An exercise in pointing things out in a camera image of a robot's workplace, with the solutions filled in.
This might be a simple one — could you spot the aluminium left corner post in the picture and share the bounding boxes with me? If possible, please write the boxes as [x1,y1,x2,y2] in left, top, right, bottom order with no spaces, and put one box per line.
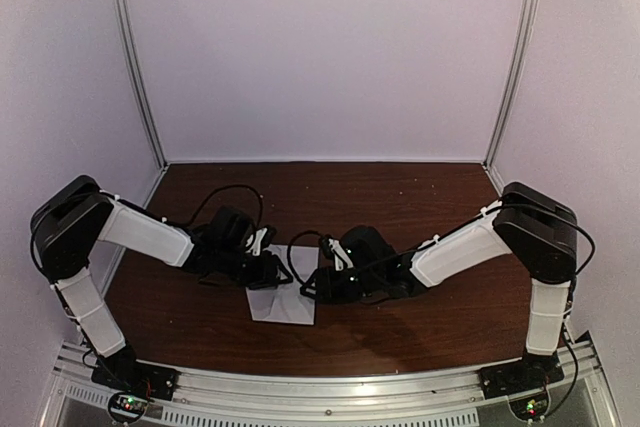
[113,0,168,170]

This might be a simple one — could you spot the aluminium corner post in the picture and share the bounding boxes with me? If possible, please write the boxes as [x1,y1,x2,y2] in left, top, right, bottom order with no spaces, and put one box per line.
[483,0,539,171]
[113,0,168,170]

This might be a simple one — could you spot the aluminium right corner post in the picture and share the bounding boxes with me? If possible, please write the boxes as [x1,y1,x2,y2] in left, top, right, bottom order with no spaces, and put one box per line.
[483,0,539,171]

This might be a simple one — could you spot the green circuit board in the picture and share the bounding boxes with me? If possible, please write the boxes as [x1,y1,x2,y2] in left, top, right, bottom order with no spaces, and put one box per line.
[509,396,550,422]
[107,392,150,424]

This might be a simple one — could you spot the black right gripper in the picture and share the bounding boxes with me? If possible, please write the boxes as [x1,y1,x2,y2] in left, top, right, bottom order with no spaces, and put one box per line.
[302,266,383,303]

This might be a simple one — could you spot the aluminium front table rail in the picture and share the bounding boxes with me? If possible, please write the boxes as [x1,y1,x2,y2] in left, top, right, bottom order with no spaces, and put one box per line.
[36,343,620,426]

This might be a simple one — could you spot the grey envelope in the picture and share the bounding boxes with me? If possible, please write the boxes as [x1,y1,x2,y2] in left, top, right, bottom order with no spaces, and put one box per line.
[246,246,320,326]

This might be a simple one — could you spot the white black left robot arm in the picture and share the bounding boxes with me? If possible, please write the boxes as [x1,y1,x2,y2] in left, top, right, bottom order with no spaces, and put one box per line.
[30,175,293,391]

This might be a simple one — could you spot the right green circuit board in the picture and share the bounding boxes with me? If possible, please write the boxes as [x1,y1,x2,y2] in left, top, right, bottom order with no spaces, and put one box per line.
[509,396,550,422]

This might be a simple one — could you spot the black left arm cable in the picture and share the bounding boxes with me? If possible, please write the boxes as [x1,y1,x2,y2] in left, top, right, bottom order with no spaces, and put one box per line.
[29,186,265,283]

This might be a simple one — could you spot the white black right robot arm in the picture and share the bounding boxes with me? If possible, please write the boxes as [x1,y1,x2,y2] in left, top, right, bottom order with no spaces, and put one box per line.
[300,182,580,391]

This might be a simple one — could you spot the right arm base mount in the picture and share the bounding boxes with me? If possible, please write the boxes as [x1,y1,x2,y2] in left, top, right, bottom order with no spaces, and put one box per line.
[479,362,564,399]

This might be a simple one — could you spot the left green circuit board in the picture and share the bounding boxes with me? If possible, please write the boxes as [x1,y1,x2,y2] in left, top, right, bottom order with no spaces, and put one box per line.
[107,392,150,424]

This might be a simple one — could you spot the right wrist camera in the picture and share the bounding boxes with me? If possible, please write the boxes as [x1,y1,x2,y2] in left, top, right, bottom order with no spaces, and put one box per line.
[319,235,353,271]

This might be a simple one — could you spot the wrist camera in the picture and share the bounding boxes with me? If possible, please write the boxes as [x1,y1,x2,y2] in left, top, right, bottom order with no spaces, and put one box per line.
[245,225,277,257]
[319,235,353,271]

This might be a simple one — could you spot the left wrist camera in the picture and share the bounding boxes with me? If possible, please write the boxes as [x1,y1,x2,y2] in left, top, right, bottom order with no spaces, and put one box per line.
[245,225,277,257]

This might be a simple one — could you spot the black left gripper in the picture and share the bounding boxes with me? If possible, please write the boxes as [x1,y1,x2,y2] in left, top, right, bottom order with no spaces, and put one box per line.
[216,245,293,291]

